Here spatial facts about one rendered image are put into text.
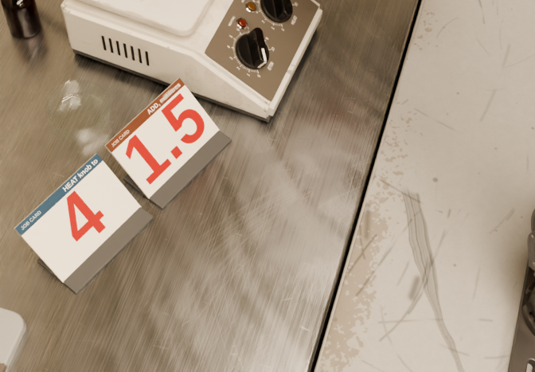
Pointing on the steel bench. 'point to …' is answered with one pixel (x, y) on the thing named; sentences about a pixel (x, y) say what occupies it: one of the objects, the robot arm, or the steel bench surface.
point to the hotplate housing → (176, 49)
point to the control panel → (306, 8)
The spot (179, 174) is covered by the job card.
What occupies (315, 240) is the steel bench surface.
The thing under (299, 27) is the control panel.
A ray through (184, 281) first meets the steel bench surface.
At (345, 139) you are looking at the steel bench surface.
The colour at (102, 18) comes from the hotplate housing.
